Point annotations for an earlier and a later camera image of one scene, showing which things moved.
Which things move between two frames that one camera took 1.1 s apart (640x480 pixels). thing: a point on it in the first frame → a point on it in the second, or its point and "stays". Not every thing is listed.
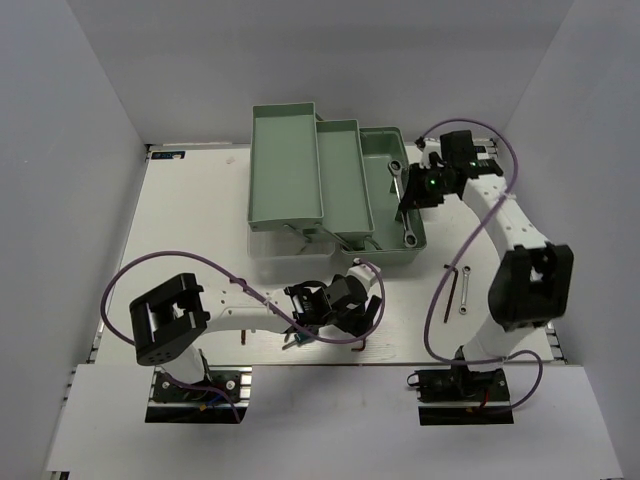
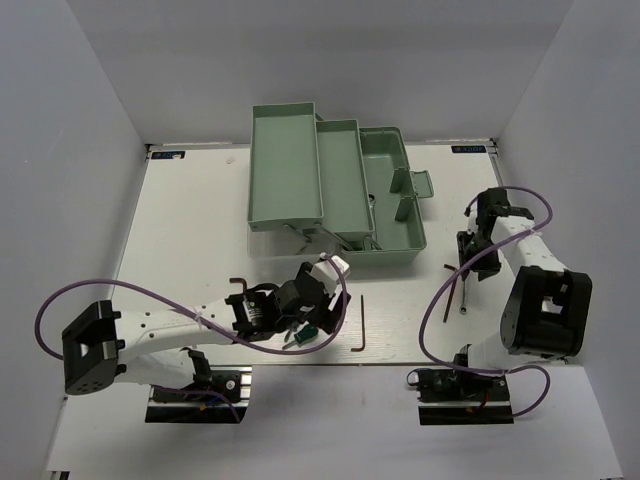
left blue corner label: (168, 155) stays
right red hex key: (451, 290) stays
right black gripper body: (429, 184) → (471, 243)
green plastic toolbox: (322, 189) stays
